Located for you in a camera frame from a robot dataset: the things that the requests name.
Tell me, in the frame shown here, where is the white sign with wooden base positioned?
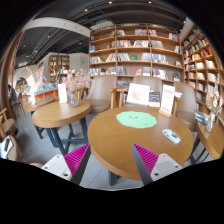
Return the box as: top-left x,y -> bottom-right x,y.
158,84 -> 176,118

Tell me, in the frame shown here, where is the round wooden side table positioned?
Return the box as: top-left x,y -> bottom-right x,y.
22,96 -> 56,116
31,99 -> 92,157
189,121 -> 224,164

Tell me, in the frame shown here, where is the green blob-shaped mouse pad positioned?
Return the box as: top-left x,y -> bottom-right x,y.
115,110 -> 158,129

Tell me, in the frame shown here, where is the person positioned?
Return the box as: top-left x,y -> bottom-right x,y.
7,83 -> 19,108

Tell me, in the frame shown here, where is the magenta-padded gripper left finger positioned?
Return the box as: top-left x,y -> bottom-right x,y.
41,143 -> 92,185

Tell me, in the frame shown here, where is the stack of colourful books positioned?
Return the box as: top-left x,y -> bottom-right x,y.
194,110 -> 209,125

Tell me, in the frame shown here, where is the small white table sign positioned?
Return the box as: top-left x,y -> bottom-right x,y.
57,83 -> 69,104

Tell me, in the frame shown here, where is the transparent blue computer mouse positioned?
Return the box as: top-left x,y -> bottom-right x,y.
161,128 -> 182,145

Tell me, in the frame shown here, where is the blue and orange display counter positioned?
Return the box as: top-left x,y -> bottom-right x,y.
21,87 -> 60,103

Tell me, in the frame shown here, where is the brown padded wooden armchair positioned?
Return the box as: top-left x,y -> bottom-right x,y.
172,81 -> 201,132
84,74 -> 118,115
116,75 -> 164,108

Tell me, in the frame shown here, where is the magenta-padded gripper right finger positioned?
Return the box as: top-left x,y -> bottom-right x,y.
131,143 -> 184,185

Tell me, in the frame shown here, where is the glass vase with dried flowers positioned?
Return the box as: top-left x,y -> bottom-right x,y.
63,69 -> 91,108
203,74 -> 224,134

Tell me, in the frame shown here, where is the plain wooden chair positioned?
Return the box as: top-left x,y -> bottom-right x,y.
0,108 -> 17,140

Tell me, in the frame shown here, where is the white framed floral picture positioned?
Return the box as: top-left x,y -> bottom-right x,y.
125,82 -> 151,107

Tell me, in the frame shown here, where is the small wooden shelf unit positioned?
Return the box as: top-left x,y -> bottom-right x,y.
48,54 -> 71,84

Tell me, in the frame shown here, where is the dark book with tan strip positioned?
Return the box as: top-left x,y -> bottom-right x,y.
148,91 -> 161,108

